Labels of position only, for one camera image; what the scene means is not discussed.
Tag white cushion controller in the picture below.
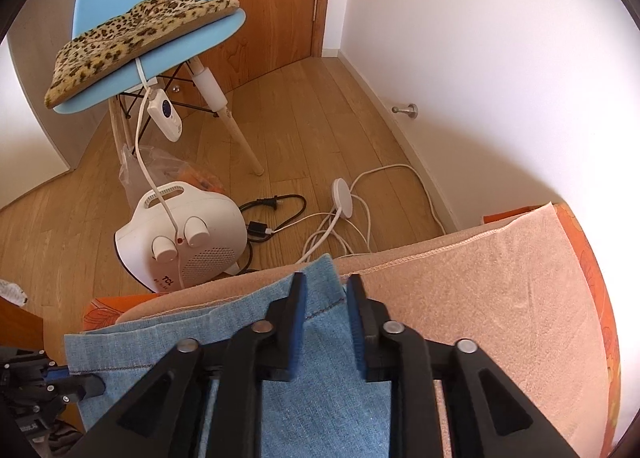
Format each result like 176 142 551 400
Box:
146 88 182 142

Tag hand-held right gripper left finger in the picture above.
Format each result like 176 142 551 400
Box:
65 272 308 458

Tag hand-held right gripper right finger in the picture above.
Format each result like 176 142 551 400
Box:
346 274 581 458

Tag leopard print cushion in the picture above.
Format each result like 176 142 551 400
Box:
44 0 241 110

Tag blue denim pants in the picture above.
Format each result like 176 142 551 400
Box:
65 254 401 458

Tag peach blanket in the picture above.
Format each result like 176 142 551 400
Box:
115 201 613 458

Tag clear plastic bag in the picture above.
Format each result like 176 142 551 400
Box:
119 143 226 204

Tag wooden door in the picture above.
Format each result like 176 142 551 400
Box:
180 0 336 95

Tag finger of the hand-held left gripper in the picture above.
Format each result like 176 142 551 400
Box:
42 368 106 404

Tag white crumpled object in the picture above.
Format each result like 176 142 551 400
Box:
0 279 29 308

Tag black power cable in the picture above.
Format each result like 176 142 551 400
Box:
235 194 307 275

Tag white controller cable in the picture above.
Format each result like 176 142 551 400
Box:
132 58 190 289

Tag white fan heater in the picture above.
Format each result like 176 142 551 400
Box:
114 181 247 295

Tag white round charger puck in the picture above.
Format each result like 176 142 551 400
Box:
332 178 354 219

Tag white charger cable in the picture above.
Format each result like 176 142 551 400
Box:
300 164 447 265

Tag brown wooden furniture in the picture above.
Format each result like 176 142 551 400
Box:
0 297 83 431

